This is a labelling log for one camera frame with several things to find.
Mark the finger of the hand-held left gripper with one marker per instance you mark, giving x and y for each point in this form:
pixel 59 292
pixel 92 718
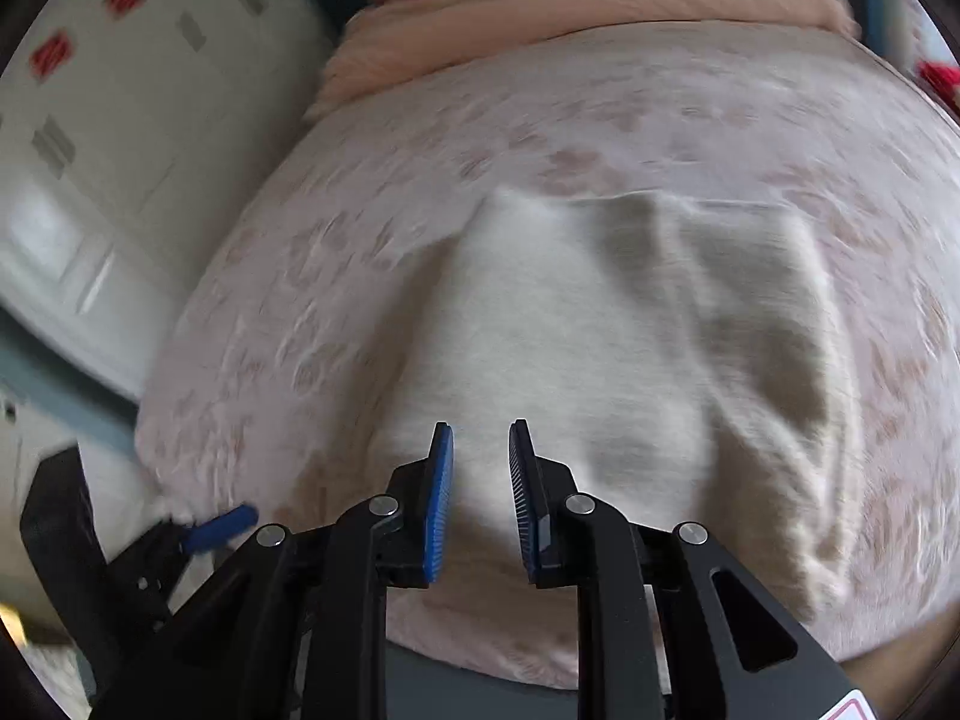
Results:
pixel 221 529

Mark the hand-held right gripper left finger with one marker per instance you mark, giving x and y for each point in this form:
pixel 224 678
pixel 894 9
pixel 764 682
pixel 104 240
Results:
pixel 441 502

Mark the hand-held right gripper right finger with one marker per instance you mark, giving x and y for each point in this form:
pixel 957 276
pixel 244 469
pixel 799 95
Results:
pixel 521 495

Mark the cream sweater with black hearts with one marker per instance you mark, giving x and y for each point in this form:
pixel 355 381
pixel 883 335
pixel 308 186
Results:
pixel 600 360

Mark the pink butterfly blanket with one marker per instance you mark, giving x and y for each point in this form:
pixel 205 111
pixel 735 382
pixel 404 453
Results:
pixel 315 300

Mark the white wardrobe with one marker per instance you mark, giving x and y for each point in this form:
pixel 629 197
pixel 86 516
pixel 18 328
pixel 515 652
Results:
pixel 150 127

